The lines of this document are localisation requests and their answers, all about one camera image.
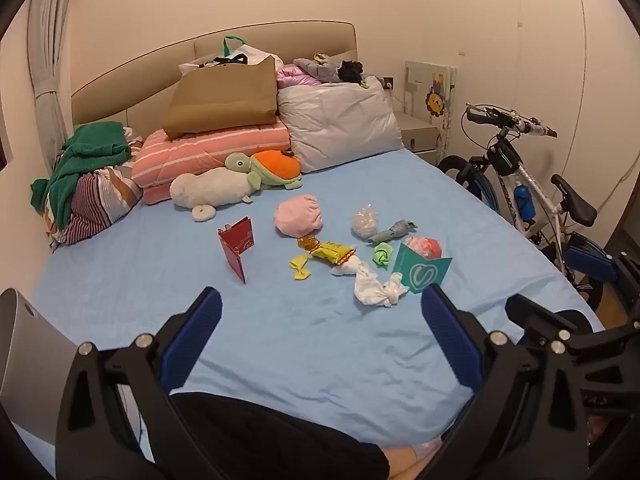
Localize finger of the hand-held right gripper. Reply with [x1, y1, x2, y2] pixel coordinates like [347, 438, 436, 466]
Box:
[564, 246, 640, 311]
[505, 294, 640, 361]

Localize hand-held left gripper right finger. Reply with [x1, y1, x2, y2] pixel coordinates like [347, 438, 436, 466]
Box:
[415, 284, 591, 480]

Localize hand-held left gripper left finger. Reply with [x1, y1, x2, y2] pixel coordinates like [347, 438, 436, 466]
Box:
[55, 286, 223, 480]

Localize teal paper envelope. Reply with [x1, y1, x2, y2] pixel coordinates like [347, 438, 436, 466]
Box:
[392, 242, 453, 293]

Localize white socks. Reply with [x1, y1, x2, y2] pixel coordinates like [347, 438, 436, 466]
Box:
[354, 264, 407, 308]

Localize red white plastic bag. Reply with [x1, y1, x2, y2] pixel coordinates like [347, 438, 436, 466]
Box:
[404, 235, 443, 261]

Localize red paper gift bag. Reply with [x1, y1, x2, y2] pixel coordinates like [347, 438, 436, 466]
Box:
[217, 216, 255, 285]

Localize green ribbon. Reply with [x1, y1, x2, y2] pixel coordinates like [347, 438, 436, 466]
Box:
[372, 242, 396, 270]

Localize grey sock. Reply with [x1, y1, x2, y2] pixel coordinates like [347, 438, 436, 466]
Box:
[369, 219, 418, 246]

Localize yellow balloon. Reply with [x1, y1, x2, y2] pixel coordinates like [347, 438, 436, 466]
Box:
[289, 254, 313, 281]

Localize clear plastic bag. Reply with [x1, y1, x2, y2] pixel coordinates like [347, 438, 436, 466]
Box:
[351, 204, 382, 241]

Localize yellow snack wrapper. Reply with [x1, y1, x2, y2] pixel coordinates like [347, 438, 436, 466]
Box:
[312, 241, 357, 265]

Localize white round bin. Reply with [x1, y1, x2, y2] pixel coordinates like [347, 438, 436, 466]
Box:
[0, 287, 81, 446]

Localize pink cloth ball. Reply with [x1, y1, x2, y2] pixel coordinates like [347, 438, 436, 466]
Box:
[273, 194, 326, 238]

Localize white bicycle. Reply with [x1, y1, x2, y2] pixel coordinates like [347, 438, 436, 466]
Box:
[437, 102, 621, 311]

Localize blue water bottle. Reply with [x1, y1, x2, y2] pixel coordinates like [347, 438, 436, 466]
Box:
[514, 184, 535, 223]

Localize person's black shorts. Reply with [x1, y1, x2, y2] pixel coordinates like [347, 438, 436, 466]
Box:
[170, 392, 391, 480]

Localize person's bare leg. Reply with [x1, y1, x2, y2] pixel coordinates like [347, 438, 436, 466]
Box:
[387, 447, 446, 480]

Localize white plush toy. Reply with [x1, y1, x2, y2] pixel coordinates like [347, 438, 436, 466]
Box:
[169, 165, 261, 222]

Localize pink striped pillow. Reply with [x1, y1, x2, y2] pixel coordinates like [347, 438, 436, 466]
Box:
[131, 122, 293, 206]

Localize green orange turtle plush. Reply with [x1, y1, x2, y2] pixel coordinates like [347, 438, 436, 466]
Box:
[224, 150, 303, 192]

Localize beige nightstand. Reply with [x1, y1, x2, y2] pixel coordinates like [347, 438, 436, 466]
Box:
[395, 110, 443, 166]

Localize green knit cloth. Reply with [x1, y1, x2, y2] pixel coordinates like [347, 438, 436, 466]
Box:
[31, 122, 133, 231]

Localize folded play mat lion print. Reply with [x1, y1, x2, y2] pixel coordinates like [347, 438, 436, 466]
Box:
[404, 60, 458, 161]

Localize brown paper bag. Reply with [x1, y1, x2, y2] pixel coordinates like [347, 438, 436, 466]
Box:
[163, 55, 279, 140]

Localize white pillow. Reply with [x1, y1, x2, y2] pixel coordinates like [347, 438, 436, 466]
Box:
[277, 79, 405, 173]

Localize pink puffy jacket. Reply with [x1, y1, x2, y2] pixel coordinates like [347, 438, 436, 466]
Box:
[276, 64, 321, 91]

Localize clothes pile on headboard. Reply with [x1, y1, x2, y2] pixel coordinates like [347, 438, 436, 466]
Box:
[293, 55, 351, 83]

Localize beige curtain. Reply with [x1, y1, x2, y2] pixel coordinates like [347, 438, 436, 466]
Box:
[27, 0, 83, 171]

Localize black bicycle frame bag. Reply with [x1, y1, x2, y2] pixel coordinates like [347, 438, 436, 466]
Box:
[486, 137, 523, 176]

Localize white bag green handle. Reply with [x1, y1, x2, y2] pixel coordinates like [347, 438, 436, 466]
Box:
[178, 36, 273, 73]

